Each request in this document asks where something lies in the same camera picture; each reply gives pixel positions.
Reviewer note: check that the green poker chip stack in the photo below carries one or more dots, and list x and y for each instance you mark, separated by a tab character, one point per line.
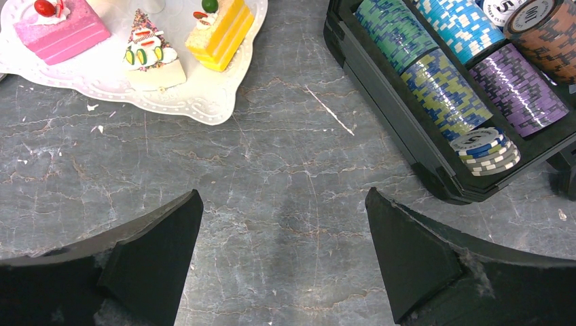
396	31

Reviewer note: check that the light blue chip stack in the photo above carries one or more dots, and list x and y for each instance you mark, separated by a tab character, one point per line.
462	25

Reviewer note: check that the brown poker chip stack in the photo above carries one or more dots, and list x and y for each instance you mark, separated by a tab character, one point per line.
544	32

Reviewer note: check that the black poker chip case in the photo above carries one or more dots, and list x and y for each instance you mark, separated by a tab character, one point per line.
415	134

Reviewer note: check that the yellow rectangular cake slice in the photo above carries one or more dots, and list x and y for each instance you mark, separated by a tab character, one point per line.
221	26

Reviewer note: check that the pink layered cake slice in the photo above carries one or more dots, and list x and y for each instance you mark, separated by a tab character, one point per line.
59	30

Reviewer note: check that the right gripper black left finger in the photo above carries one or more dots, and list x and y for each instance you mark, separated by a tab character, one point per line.
138	269

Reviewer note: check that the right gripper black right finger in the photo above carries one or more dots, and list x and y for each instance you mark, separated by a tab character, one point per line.
436	275

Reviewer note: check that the purple poker chip stack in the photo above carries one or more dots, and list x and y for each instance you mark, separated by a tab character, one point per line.
518	91

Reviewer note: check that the white sprinkle cake slice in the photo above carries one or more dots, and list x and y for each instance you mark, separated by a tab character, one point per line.
150	61

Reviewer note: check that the yellow-green blue chip stack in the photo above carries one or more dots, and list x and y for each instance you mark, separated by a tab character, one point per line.
445	95

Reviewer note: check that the small grey-blue chip stack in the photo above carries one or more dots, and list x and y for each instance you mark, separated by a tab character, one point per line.
486	151

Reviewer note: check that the white three-tier cake stand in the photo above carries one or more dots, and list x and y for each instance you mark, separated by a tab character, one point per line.
207	96

